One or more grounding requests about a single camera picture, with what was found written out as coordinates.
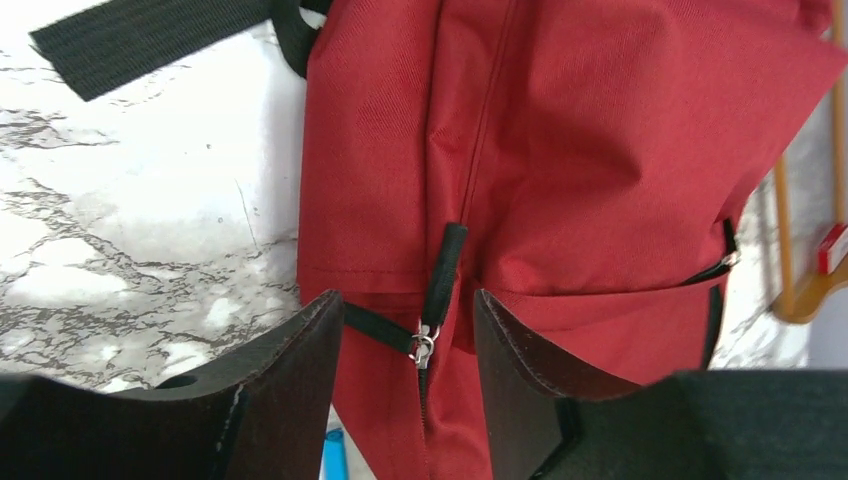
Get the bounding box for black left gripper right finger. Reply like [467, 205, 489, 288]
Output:
[474, 291, 847, 480]

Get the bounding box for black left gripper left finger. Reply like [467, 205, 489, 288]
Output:
[1, 291, 344, 479]

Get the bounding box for red backpack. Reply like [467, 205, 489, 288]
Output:
[32, 0, 847, 479]

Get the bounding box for white marker blue cap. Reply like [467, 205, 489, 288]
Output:
[319, 428, 349, 480]

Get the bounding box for wooden rack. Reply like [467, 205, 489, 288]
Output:
[768, 0, 848, 326]

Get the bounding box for white red small box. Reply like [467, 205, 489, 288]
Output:
[815, 223, 847, 275]

